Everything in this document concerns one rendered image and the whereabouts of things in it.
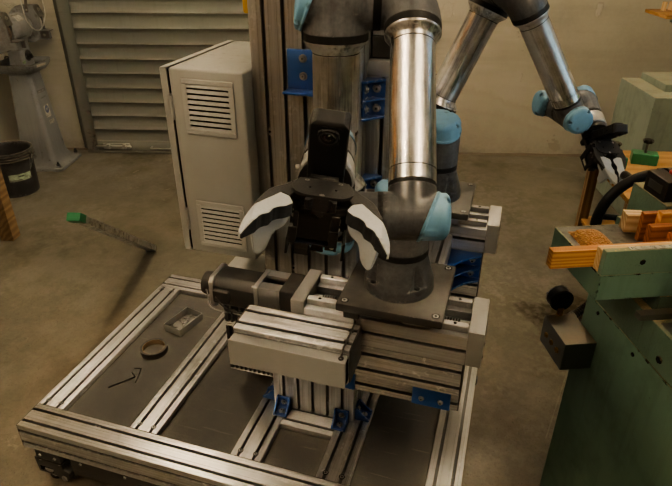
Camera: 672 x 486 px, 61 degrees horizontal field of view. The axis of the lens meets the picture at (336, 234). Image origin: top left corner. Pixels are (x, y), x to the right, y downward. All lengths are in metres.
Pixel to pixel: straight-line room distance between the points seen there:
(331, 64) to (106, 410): 1.31
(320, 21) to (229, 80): 0.35
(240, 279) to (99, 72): 3.24
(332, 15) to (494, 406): 1.57
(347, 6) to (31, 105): 3.54
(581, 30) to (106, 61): 3.20
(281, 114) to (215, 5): 2.84
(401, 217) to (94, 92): 3.83
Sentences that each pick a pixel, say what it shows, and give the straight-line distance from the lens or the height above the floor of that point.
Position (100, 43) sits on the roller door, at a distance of 4.42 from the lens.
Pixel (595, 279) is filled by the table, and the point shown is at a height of 0.88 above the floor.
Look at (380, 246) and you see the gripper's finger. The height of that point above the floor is 1.23.
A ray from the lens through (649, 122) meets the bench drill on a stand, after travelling 3.52.
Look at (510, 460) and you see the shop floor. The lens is 2.06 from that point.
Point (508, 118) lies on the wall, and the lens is 4.34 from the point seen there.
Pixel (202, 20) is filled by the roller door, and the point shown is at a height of 0.93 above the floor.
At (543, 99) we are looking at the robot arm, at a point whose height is 1.06.
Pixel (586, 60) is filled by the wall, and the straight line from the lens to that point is 4.38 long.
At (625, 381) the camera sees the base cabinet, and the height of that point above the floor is 0.62.
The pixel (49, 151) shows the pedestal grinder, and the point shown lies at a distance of 4.44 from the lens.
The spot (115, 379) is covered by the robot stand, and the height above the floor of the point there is 0.21.
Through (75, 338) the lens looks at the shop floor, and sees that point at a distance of 2.64.
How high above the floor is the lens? 1.52
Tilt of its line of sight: 29 degrees down
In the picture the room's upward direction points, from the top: straight up
